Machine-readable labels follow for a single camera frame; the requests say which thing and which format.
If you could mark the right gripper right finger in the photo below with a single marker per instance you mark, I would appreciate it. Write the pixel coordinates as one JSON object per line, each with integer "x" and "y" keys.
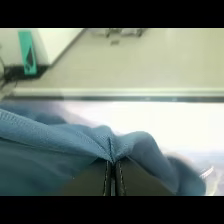
{"x": 140, "y": 181}

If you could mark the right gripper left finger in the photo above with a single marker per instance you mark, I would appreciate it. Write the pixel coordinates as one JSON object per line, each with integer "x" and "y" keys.
{"x": 96, "y": 180}

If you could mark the blue T-shirt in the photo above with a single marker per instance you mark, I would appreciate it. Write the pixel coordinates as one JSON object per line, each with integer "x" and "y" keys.
{"x": 50, "y": 160}

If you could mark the silver frame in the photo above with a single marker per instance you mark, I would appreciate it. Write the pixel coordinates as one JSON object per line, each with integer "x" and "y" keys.
{"x": 133, "y": 92}

